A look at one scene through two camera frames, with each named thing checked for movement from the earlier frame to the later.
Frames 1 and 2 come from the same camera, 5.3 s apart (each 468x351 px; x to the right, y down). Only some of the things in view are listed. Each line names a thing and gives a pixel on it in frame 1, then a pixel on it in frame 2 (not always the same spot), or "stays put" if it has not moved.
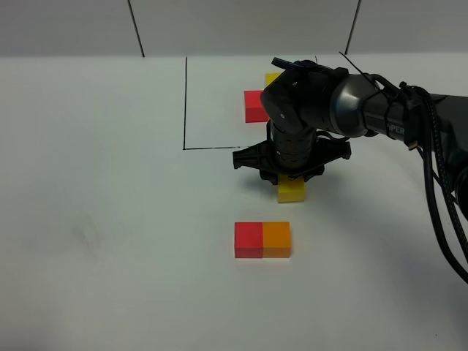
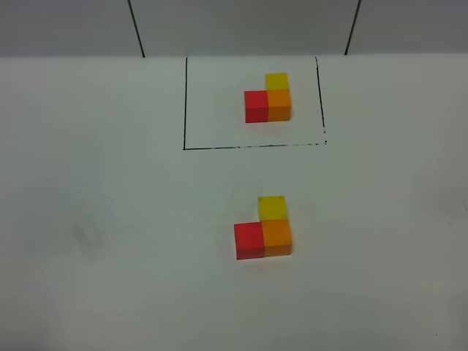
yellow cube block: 291,190 → 272,208
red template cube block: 254,111 stays put
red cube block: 248,240 stays put
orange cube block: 276,240 stays put
